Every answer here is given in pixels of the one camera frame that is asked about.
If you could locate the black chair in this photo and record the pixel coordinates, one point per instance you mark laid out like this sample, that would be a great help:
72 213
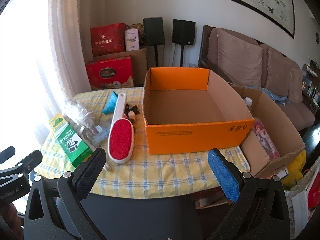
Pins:
140 215

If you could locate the green toothpaste box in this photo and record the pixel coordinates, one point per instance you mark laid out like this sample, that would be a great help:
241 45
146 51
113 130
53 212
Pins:
72 145

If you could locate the small beige sofa cushion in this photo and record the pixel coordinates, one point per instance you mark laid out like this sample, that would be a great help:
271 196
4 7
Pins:
296 85

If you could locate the beige bottle black cross base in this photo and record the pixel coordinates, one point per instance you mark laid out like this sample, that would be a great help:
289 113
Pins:
131 115

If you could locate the yellow soft bag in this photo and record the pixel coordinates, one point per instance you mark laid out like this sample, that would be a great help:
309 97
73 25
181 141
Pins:
297 167

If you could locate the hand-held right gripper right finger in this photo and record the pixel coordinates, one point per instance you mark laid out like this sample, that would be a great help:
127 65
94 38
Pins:
222 175

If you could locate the clear bottle pink cap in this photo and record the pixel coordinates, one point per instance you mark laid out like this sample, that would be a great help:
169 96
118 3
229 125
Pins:
100 135

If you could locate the clear bottle white cap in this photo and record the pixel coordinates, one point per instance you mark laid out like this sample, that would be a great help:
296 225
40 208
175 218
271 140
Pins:
248 102

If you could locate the blue cloth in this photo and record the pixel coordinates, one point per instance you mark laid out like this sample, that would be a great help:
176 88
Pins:
280 100

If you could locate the large closed cardboard box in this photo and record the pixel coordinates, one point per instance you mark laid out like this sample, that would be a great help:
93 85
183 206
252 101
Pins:
140 65

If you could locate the cluttered side shelf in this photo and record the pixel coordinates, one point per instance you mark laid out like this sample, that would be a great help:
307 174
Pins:
311 90

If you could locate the white bag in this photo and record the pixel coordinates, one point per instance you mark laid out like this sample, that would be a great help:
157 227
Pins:
297 205

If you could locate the orange cardboard box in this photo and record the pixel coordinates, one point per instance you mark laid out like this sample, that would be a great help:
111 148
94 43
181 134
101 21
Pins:
190 137

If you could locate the white feather duster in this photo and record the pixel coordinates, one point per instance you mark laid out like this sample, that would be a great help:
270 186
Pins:
80 115

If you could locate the large beige sofa cushion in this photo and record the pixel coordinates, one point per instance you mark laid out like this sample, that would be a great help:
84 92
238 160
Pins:
237 60
277 75

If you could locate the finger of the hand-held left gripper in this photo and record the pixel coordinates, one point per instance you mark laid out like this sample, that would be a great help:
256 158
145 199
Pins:
7 151
30 158

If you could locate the black speaker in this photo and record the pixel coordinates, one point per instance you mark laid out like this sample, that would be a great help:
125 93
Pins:
153 31
183 31

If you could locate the gold wrapped gift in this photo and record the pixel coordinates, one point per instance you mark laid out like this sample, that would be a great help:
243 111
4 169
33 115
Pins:
137 27

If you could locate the open brown cardboard box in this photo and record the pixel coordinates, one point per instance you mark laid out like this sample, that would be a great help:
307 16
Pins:
272 116

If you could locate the white tissue pack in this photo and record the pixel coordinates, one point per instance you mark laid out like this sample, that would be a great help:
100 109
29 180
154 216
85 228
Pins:
132 40

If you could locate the red packet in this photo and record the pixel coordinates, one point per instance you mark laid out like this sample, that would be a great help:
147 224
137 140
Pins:
314 195

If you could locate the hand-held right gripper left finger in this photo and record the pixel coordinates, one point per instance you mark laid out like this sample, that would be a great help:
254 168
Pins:
87 177

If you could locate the pink printed packet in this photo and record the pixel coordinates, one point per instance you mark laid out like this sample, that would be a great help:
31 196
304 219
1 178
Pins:
262 137

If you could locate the red gift box upper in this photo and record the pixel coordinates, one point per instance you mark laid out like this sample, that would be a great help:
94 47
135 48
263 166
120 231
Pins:
107 40

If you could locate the brown sofa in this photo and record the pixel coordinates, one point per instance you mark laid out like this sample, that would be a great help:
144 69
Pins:
295 115

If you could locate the red chocolate gift box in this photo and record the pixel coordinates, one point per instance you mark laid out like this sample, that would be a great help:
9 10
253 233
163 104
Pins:
110 72

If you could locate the blue silicone funnel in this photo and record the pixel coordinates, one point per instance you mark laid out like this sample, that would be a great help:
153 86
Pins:
110 106

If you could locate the white sheer curtain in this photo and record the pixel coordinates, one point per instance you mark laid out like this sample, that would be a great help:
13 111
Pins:
57 42

